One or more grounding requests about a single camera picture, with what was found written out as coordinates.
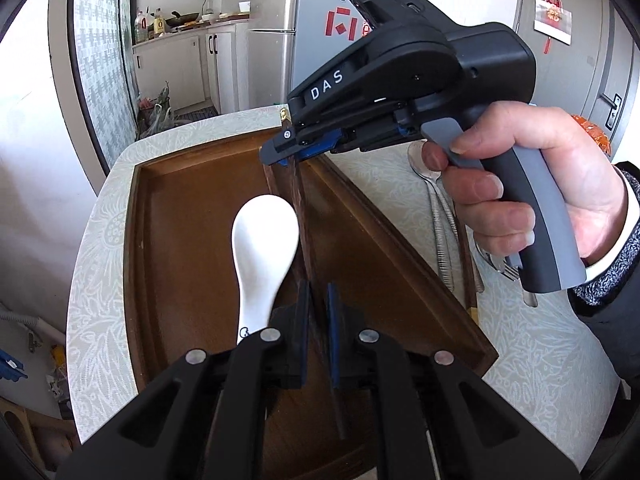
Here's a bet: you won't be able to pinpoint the white ceramic spoon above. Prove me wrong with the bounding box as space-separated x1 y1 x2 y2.
231 195 301 347

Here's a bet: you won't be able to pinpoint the grey door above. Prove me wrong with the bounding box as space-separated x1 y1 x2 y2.
515 0 636 161

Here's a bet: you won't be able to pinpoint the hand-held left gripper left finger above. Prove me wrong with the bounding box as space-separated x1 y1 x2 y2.
55 292 311 480

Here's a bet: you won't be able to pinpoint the metal spoon with patterned handle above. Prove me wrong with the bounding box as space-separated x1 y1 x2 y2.
407 141 456 293
439 191 462 246

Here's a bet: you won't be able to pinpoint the door handle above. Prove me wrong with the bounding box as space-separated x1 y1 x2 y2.
602 92 623 131

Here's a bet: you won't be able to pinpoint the orange packet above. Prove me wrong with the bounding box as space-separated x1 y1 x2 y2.
572 114 613 158

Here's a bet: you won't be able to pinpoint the metal fork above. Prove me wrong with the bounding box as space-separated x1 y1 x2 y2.
492 255 541 309

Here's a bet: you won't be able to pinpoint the silver refrigerator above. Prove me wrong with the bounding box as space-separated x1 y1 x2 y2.
248 0 521 111

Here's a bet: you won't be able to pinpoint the floral tablecloth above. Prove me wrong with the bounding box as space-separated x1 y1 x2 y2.
66 107 626 471

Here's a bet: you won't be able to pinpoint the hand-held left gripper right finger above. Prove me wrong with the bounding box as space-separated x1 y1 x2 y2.
326 282 583 480

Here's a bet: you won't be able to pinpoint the red hanging decoration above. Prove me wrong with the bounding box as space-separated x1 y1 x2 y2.
532 0 573 56

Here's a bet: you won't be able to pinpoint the blue object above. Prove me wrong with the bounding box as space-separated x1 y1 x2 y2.
0 347 28 381

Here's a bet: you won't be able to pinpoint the brown wooden tray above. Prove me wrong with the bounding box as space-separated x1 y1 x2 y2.
123 127 500 480

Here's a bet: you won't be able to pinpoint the metal table knife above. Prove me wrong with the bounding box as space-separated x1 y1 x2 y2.
472 240 501 293

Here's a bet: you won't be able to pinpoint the white kitchen cabinet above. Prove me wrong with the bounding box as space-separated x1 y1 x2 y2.
132 20 251 116

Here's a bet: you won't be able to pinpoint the wooden stool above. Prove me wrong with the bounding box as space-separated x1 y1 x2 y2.
0 395 81 466

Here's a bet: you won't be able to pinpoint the white corrugated hose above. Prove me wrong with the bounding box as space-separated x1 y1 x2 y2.
0 310 46 348

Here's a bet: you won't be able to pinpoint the person's right forearm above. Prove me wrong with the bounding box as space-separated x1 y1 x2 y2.
567 161 640 406

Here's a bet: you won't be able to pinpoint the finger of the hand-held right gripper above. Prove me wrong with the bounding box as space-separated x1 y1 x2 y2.
259 125 348 167

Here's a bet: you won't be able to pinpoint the red fridge magnet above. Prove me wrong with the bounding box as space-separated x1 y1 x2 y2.
325 7 373 43

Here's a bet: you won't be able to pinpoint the plastic bags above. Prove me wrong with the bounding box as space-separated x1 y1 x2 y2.
137 80 178 136

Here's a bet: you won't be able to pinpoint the black wok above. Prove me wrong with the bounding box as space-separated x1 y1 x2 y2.
165 10 201 28

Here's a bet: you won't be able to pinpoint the patterned glass sliding door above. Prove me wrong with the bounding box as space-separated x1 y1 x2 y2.
47 0 143 171

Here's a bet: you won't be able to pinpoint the dark wooden chopstick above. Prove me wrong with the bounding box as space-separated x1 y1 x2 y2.
265 106 351 438
280 106 331 321

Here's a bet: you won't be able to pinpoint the person's right hand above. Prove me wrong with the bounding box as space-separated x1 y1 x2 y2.
421 101 628 267

